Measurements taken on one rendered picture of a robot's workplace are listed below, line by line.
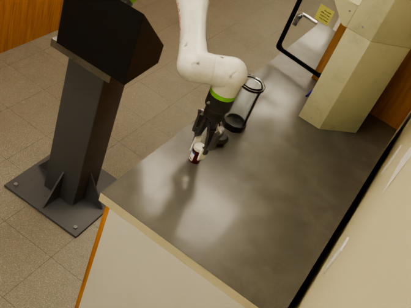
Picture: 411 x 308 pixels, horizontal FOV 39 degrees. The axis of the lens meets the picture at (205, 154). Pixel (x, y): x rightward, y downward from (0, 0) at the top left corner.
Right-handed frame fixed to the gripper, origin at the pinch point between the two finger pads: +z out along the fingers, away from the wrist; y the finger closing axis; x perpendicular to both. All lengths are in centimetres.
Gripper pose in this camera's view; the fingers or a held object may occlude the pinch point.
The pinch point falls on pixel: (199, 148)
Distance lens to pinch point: 210.6
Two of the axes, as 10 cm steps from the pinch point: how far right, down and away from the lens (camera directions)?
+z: -3.1, 7.1, 6.3
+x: -7.9, 1.9, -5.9
